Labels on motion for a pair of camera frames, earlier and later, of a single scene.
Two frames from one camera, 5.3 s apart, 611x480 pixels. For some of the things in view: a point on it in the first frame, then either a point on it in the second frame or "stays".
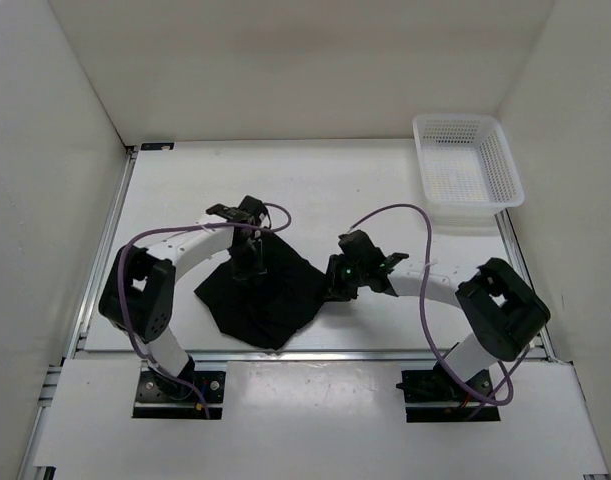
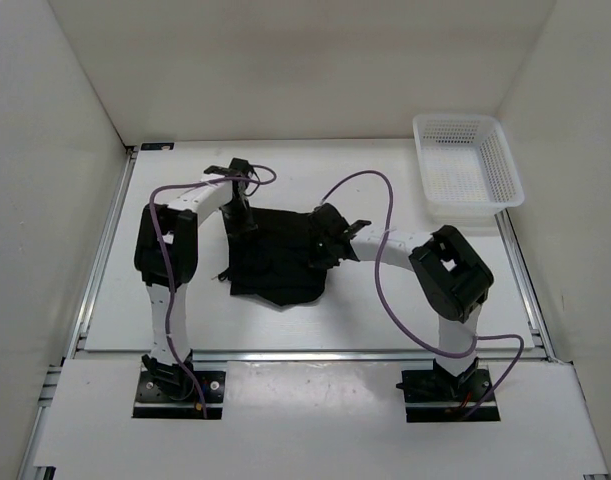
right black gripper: [333, 286] → [316, 261]
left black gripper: [249, 273] → [237, 231]
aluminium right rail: [520, 268] stays
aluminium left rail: [32, 470] stays
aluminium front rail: [121, 355] stays
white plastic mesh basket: [467, 167] stays
